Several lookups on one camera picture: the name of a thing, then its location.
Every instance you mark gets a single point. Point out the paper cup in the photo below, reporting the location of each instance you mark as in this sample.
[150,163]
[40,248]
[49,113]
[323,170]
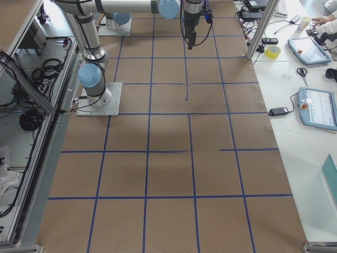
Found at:
[304,23]

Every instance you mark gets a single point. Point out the far blue teach pendant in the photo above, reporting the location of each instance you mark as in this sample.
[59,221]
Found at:
[308,51]

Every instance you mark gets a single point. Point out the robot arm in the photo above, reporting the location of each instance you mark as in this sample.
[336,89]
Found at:
[83,11]
[115,20]

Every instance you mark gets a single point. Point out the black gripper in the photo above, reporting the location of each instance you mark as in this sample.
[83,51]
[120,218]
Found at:
[191,18]

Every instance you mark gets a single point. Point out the near blue teach pendant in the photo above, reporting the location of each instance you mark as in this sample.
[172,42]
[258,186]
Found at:
[317,108]

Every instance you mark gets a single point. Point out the yellow tape roll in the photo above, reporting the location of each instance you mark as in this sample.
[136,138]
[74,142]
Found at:
[273,52]

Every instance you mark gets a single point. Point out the white crumpled cloth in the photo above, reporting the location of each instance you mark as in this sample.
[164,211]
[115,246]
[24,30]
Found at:
[9,179]

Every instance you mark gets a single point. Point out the green plastic sheet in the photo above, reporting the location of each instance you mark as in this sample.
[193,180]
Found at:
[329,171]

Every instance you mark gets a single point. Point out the white sleeved forearm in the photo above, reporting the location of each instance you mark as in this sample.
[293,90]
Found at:
[330,26]

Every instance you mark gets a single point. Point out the black power adapter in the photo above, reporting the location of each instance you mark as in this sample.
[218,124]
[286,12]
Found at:
[278,111]

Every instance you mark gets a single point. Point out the blue teach pendant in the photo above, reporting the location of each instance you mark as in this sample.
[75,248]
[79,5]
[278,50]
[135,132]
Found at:
[308,51]
[317,108]

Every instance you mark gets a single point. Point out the aluminium frame post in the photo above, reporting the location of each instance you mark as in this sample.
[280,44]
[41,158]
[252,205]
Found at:
[267,15]

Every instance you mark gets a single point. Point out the person's bare hand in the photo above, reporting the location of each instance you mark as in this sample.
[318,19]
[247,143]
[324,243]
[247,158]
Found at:
[320,20]

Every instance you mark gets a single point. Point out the black handled scissors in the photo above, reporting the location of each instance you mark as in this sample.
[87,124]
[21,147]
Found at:
[302,72]

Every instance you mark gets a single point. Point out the black remote device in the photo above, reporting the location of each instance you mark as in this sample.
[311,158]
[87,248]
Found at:
[269,41]

